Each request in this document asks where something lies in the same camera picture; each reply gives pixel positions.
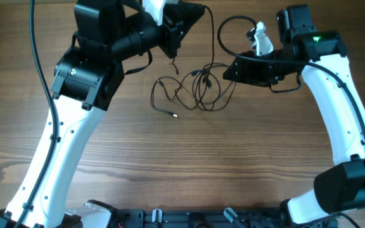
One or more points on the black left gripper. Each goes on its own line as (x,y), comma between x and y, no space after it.
(171,38)

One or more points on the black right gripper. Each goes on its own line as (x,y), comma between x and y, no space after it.
(272,68)

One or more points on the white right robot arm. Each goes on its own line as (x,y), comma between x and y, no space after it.
(318,59)

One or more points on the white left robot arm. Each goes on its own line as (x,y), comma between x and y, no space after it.
(85,80)

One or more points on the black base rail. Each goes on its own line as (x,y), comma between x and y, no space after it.
(264,217)

